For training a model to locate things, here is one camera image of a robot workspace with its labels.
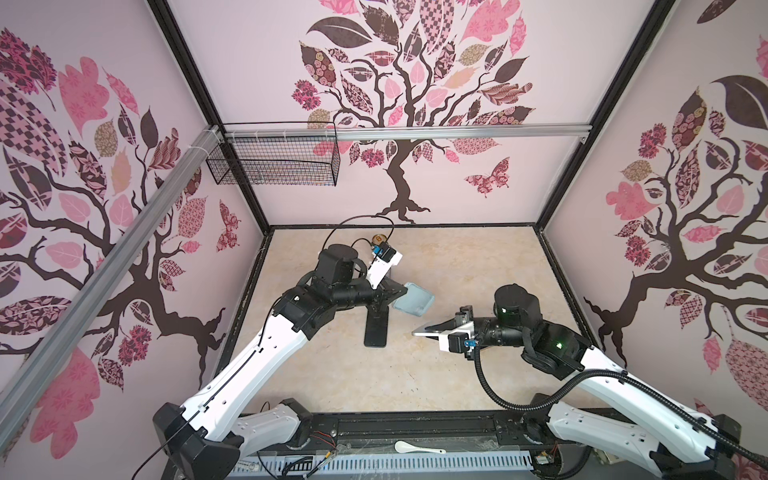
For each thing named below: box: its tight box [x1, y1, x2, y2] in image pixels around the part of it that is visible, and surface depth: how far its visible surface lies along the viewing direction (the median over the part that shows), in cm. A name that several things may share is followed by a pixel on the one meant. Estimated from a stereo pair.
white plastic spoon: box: [394, 441, 447, 454], surface depth 72 cm
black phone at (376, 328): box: [364, 305, 390, 348], surface depth 93 cm
